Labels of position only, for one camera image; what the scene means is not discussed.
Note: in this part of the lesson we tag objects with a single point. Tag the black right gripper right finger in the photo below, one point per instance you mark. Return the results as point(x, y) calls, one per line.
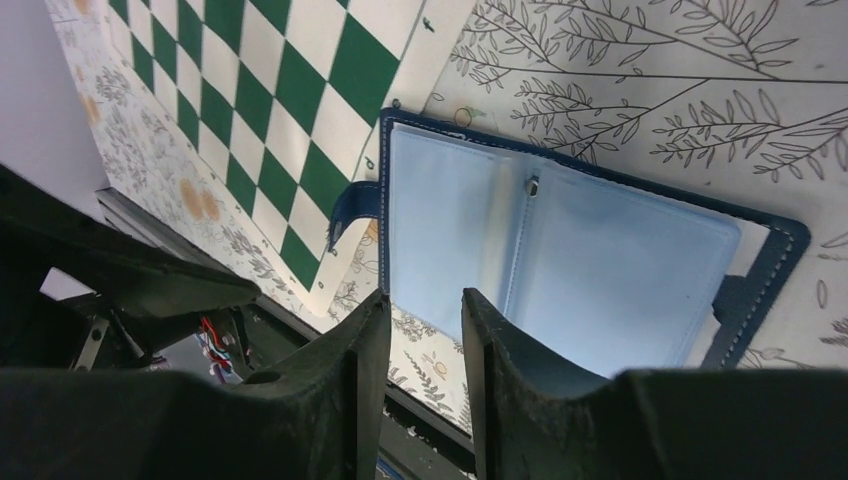
point(536, 415)

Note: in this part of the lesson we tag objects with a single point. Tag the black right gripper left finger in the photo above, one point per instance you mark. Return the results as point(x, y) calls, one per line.
point(315, 414)

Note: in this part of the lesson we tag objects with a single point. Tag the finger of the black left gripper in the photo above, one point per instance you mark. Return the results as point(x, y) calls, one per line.
point(78, 294)

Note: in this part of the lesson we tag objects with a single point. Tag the blue leather card holder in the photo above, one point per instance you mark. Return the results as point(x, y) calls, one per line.
point(608, 270)

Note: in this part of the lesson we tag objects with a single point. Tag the green white chessboard mat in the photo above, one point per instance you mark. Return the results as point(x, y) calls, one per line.
point(280, 100)

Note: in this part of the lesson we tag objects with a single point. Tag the floral table mat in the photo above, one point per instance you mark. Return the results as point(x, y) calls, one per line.
point(740, 100)

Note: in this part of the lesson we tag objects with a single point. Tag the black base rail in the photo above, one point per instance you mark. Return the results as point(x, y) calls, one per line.
point(415, 443)

